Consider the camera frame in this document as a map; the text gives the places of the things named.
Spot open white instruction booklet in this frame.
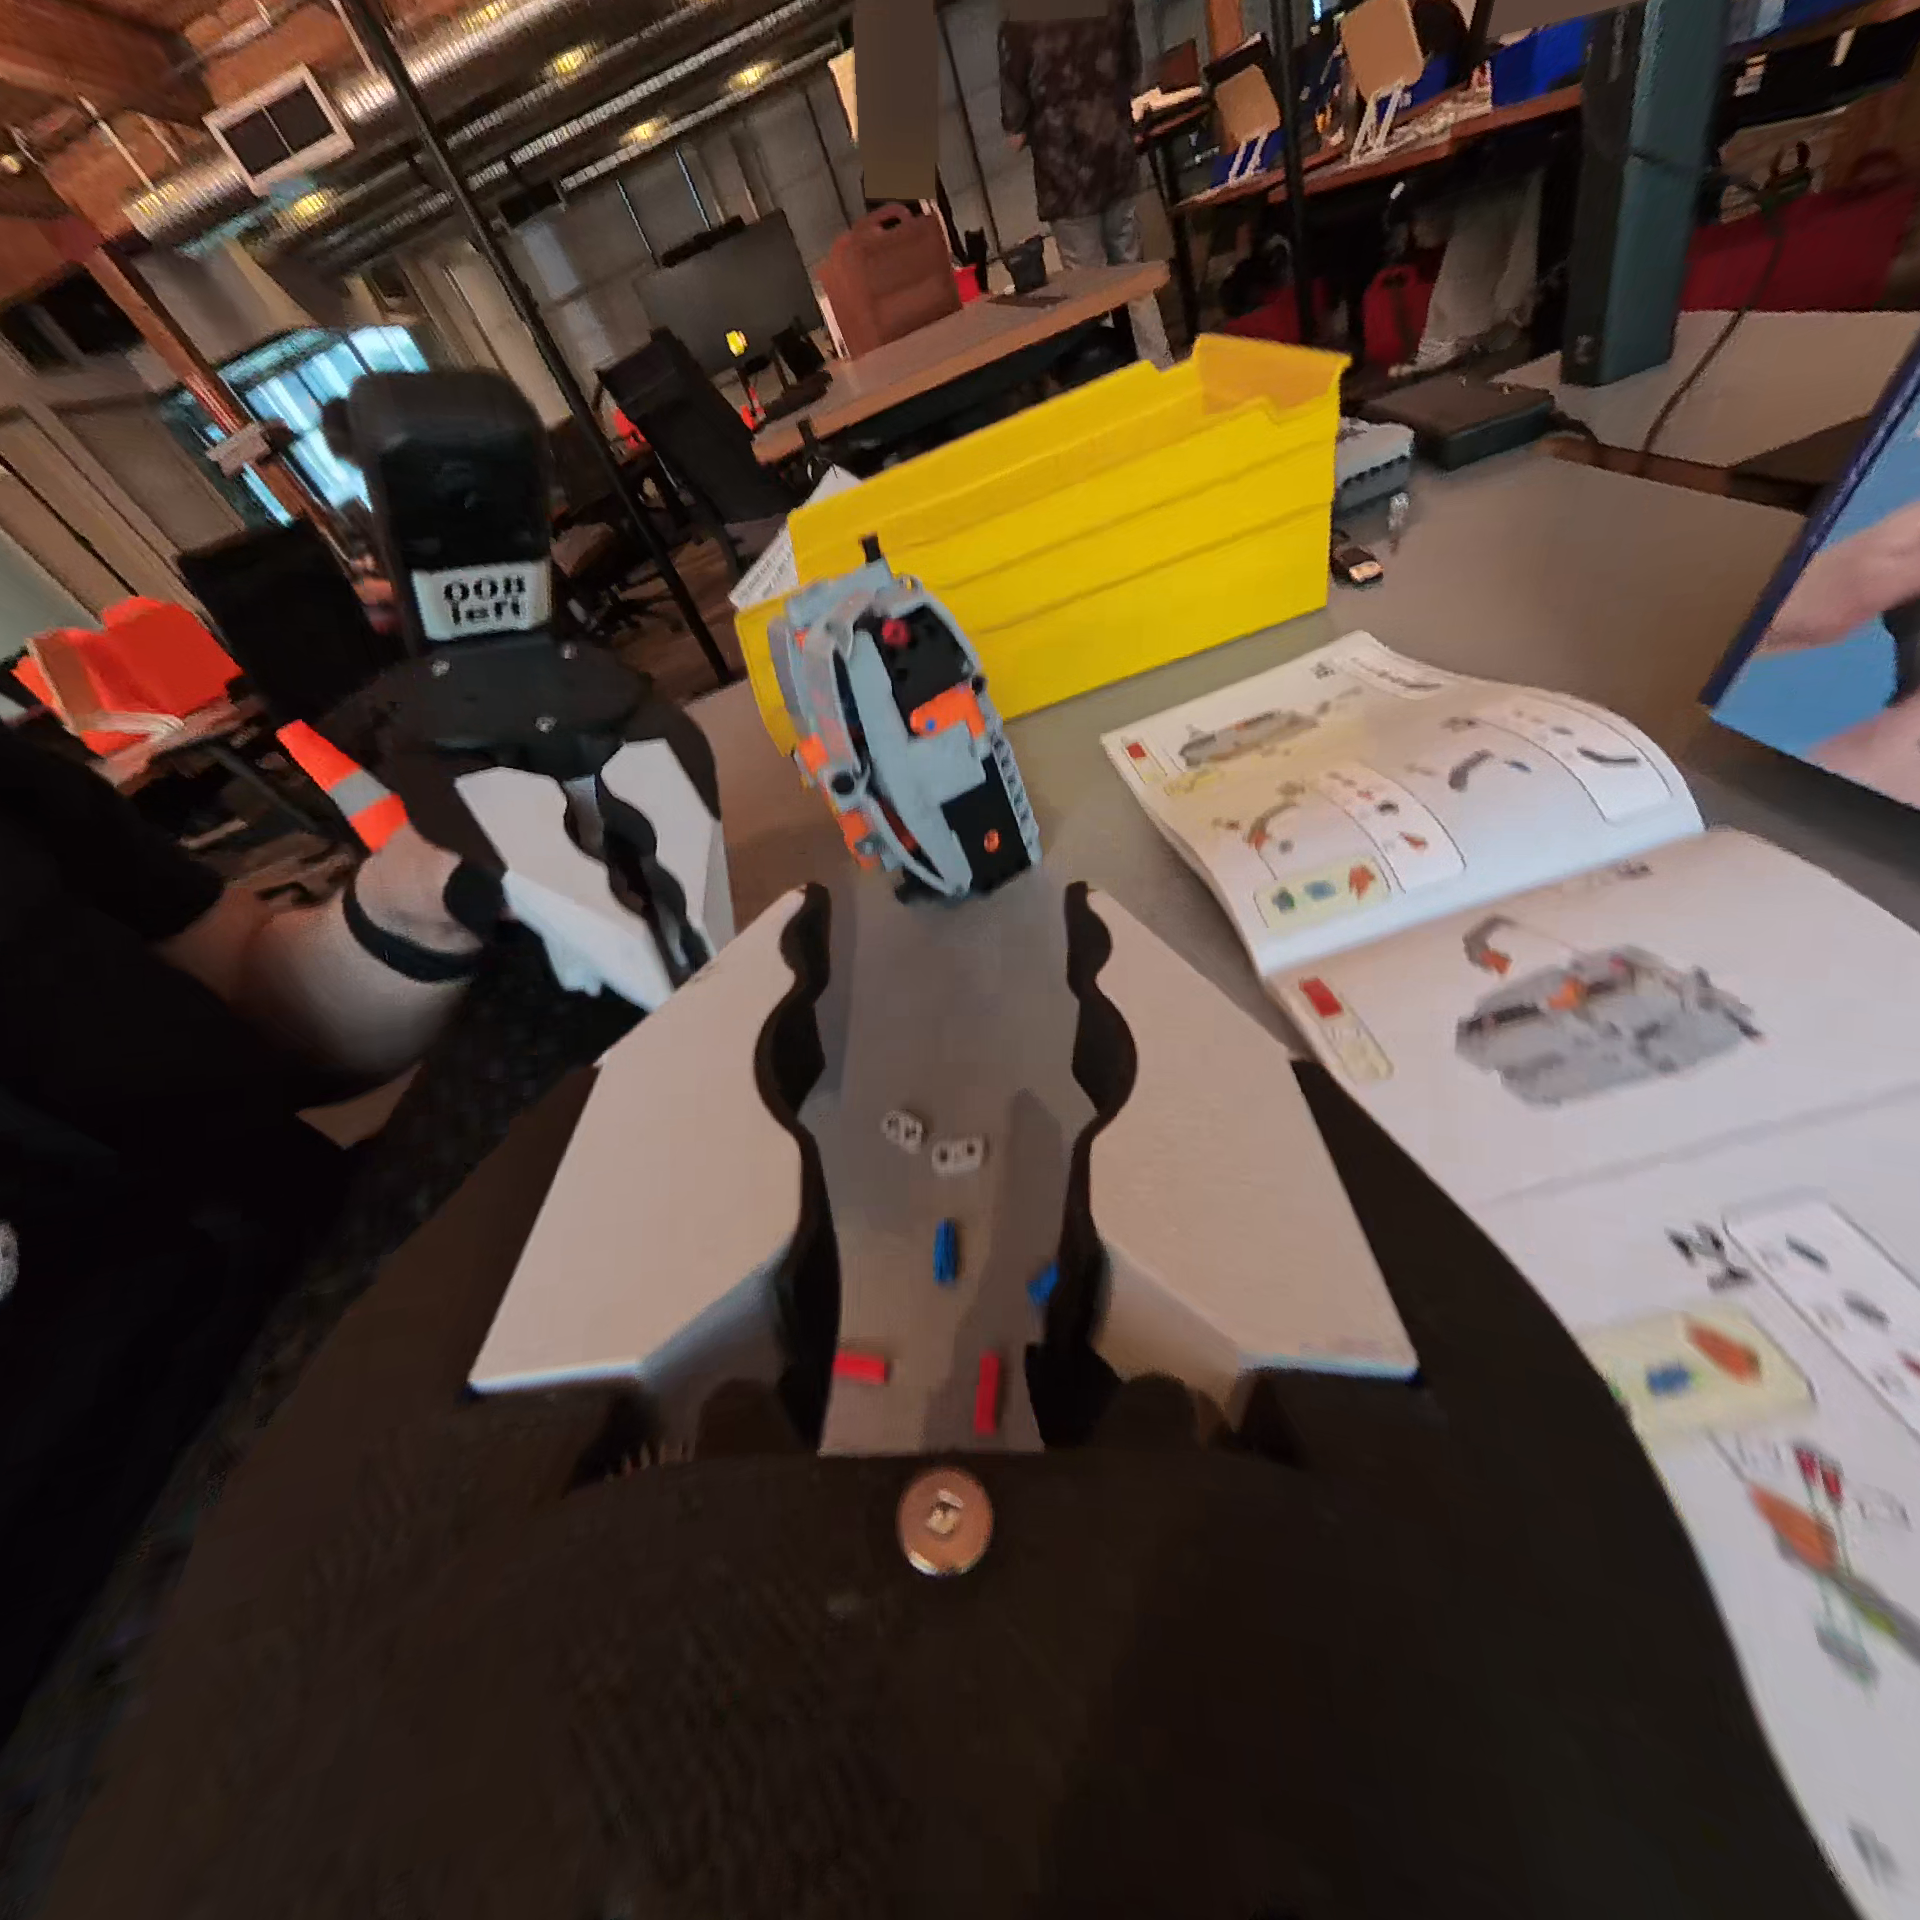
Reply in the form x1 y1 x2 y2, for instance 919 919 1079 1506
1104 629 1920 1920

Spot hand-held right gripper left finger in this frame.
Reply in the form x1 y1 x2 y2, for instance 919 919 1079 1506
468 888 839 1454

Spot grey orange brick robot model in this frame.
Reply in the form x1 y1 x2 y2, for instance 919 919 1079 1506
763 533 1047 908

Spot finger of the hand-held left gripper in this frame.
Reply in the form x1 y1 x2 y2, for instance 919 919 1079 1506
595 731 737 966
452 762 710 1012

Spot black metal pole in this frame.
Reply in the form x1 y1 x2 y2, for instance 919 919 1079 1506
342 0 737 677

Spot ceiling air unit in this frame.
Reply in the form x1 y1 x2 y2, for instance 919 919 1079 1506
198 65 354 192

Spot black wristband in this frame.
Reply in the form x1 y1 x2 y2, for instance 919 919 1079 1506
342 888 490 990

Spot person's left forearm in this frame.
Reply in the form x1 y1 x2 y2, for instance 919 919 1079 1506
152 898 458 1119

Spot person's black shirt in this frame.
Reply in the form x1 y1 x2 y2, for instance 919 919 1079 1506
0 720 363 1729

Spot grey battery box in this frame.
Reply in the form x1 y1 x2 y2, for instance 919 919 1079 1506
1332 420 1417 522

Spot black monitor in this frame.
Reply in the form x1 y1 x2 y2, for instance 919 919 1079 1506
636 209 828 379

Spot orange safety vest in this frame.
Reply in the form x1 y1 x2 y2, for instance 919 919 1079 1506
16 595 249 761

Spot blue robot kit box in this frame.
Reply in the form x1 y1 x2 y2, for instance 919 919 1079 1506
1700 336 1920 811

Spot brown bag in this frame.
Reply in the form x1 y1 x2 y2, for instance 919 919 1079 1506
818 202 962 354

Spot person's left hand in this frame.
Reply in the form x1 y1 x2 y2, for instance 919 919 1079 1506
363 836 508 953

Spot orange reflective strip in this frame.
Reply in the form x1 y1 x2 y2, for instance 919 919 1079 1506
276 720 407 856

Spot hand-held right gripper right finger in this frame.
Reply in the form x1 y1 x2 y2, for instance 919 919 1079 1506
1038 881 1422 1451

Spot teal pillar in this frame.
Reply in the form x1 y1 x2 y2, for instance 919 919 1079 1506
1562 0 1727 393

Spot grey desk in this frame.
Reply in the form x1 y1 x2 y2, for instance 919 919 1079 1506
592 449 1920 1460

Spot black case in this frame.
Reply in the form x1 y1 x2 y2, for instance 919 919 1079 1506
1356 371 1554 470

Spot black office chair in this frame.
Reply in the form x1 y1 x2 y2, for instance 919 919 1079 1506
595 329 784 533

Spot yellow plastic bin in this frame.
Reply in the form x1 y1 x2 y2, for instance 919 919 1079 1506
730 336 1350 756

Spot wooden office desk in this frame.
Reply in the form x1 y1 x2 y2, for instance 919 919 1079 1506
753 263 1177 460

